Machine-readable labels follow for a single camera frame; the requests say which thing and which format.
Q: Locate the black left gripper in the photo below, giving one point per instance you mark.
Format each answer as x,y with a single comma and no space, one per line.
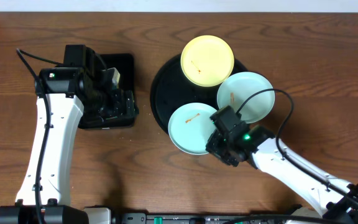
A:
124,104

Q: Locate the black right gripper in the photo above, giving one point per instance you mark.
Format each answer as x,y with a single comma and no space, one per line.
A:
217,148

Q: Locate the light green plate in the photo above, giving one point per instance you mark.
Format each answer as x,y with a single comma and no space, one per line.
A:
190,127
238,87

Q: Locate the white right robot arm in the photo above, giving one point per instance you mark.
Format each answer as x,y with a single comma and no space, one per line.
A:
332,198

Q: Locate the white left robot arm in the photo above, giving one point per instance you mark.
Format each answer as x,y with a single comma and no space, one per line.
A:
69,98

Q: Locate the black rectangular tray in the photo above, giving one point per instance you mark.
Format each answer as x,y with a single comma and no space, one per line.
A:
125,66

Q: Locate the black round tray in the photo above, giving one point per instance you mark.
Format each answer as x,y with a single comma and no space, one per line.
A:
171,89

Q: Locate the yellow plate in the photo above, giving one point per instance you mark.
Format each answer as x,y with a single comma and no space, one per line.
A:
207,60

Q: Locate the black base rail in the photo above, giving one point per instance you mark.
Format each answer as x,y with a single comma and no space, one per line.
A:
143,218

